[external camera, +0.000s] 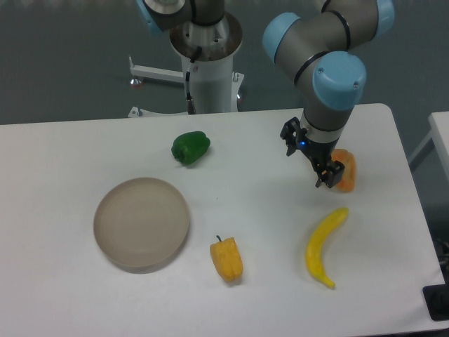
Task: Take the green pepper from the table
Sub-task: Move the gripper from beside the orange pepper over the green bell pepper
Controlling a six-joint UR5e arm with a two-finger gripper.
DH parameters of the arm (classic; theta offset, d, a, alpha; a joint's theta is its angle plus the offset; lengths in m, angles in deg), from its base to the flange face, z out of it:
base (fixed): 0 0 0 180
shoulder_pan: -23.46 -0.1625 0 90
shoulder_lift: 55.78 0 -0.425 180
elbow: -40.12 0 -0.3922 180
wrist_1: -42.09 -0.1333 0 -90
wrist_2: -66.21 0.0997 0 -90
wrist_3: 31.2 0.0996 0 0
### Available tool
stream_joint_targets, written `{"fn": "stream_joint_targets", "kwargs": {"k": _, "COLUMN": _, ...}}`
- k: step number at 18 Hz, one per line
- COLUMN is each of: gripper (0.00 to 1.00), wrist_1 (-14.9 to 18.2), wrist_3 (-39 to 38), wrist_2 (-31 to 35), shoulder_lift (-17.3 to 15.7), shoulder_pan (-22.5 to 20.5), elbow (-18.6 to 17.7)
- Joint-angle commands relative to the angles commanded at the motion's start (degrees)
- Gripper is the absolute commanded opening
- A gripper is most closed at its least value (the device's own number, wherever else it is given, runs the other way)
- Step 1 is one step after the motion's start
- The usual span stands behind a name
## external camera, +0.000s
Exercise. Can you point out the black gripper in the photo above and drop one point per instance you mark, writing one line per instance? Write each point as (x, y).
(329, 172)

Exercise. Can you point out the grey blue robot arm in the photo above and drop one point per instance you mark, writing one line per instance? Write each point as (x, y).
(314, 54)

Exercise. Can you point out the green bell pepper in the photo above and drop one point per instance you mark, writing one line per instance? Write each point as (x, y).
(189, 147)

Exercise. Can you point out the yellow orange bell pepper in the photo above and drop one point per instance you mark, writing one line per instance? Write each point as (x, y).
(227, 259)

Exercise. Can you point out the yellow banana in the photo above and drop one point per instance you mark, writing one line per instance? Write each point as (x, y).
(313, 253)

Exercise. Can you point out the white side table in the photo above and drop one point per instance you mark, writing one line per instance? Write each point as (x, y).
(435, 139)

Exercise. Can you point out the beige round plate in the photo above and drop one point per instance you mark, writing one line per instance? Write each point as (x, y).
(141, 224)

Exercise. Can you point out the black device at edge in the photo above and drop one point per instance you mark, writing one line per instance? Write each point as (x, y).
(436, 298)

